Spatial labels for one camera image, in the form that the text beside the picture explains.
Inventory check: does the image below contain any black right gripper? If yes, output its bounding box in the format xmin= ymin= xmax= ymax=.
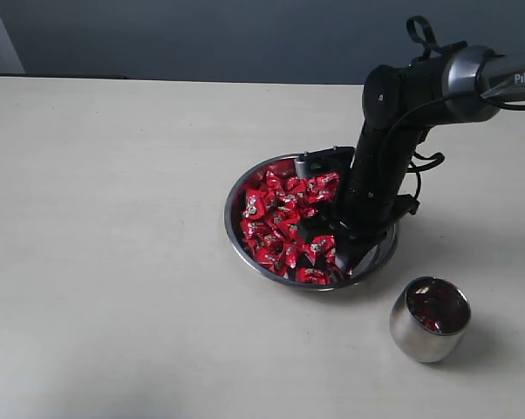
xmin=297 ymin=161 xmax=419 ymax=276

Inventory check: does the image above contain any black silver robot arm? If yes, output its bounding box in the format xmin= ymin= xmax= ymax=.
xmin=295 ymin=45 xmax=525 ymax=275

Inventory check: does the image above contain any round steel plate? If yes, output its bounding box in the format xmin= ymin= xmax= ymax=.
xmin=223 ymin=154 xmax=400 ymax=292

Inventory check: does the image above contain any shiny steel cup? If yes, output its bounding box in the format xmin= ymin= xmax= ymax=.
xmin=390 ymin=277 xmax=471 ymax=363

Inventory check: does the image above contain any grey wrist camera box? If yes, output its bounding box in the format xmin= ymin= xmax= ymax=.
xmin=294 ymin=147 xmax=355 ymax=179

